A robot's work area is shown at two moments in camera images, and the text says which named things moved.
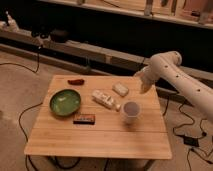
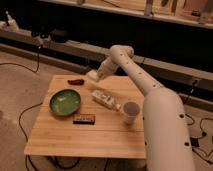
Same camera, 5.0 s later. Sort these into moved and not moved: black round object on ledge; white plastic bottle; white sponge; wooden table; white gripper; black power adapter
Moved: white gripper; white sponge
Not moved: white plastic bottle; black round object on ledge; wooden table; black power adapter
